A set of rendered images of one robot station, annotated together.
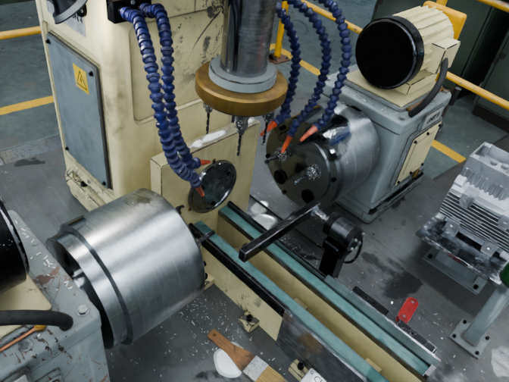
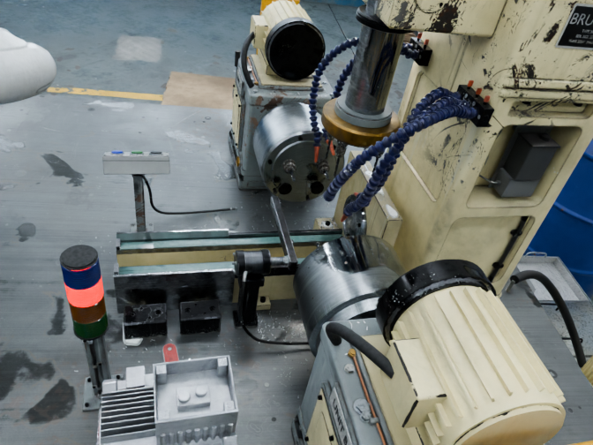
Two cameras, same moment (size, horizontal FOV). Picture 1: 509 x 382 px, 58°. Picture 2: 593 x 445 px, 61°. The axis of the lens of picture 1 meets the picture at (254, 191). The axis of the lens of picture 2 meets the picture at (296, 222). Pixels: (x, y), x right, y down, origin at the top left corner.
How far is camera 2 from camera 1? 156 cm
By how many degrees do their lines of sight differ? 84
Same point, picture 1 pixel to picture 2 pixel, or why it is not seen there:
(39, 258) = (296, 94)
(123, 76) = (405, 101)
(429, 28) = (448, 331)
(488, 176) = (191, 368)
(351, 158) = (311, 272)
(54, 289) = (273, 91)
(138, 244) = (283, 117)
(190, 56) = (436, 138)
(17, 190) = not seen: hidden behind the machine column
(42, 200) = not seen: hidden behind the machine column
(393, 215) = not seen: outside the picture
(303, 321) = (213, 238)
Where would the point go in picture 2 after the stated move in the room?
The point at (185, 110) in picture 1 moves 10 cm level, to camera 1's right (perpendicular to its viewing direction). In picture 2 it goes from (414, 177) to (394, 192)
